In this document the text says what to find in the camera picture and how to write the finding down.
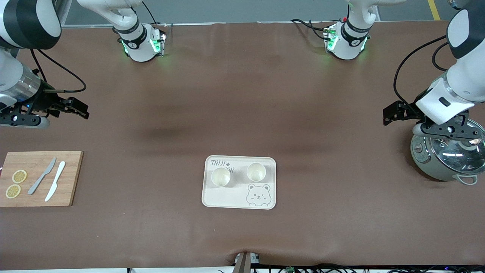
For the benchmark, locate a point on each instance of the bamboo cutting board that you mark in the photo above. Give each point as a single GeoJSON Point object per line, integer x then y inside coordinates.
{"type": "Point", "coordinates": [70, 182]}

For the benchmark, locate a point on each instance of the grey plastic knife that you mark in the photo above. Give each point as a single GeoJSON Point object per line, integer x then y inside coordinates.
{"type": "Point", "coordinates": [41, 177]}

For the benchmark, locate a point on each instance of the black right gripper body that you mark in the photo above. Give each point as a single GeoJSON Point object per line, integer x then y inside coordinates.
{"type": "Point", "coordinates": [46, 101]}

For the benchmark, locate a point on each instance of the green cooking pot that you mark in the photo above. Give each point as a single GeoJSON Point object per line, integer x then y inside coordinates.
{"type": "Point", "coordinates": [424, 165]}

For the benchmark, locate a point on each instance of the white plastic knife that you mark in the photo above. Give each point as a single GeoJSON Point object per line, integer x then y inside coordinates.
{"type": "Point", "coordinates": [56, 181]}

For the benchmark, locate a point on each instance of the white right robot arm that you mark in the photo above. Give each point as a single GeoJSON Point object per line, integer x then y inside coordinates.
{"type": "Point", "coordinates": [38, 22]}

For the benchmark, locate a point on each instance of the cream bear print tray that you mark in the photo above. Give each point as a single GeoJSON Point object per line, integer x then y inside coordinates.
{"type": "Point", "coordinates": [235, 199]}

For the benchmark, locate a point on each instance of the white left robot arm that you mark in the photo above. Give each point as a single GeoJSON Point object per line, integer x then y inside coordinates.
{"type": "Point", "coordinates": [466, 79]}

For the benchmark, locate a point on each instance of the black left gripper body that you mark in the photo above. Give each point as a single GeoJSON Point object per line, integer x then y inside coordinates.
{"type": "Point", "coordinates": [408, 110]}

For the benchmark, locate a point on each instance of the glass pot lid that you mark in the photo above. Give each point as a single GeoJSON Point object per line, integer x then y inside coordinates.
{"type": "Point", "coordinates": [454, 159]}

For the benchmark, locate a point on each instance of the white IKEA cup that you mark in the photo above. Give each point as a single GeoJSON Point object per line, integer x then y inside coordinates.
{"type": "Point", "coordinates": [256, 172]}
{"type": "Point", "coordinates": [221, 177]}

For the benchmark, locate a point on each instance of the lemon slice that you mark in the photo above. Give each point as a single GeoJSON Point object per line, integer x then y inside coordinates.
{"type": "Point", "coordinates": [13, 191]}
{"type": "Point", "coordinates": [19, 176]}

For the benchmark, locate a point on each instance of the metal table clamp bracket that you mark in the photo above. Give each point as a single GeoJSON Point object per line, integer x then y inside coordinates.
{"type": "Point", "coordinates": [245, 262]}

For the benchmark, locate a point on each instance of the brown table cover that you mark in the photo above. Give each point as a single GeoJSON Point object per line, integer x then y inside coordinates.
{"type": "Point", "coordinates": [242, 94]}

